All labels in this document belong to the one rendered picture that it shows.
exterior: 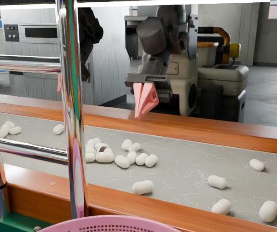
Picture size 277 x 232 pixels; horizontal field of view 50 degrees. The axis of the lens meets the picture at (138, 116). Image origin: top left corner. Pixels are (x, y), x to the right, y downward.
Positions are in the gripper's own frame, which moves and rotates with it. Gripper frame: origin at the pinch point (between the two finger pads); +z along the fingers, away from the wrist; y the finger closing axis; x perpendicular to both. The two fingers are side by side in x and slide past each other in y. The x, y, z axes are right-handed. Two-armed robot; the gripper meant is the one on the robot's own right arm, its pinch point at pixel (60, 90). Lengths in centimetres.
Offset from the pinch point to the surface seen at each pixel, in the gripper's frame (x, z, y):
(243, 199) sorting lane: -9, 24, 54
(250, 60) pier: 563, -540, 11
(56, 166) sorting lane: -11.4, 26.2, 19.2
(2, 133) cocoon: -8.2, 19.9, -2.1
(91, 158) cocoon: -9.6, 22.4, 24.9
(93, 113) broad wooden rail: 4.7, 3.7, 10.8
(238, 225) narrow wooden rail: -18, 31, 54
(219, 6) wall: 472, -650, -82
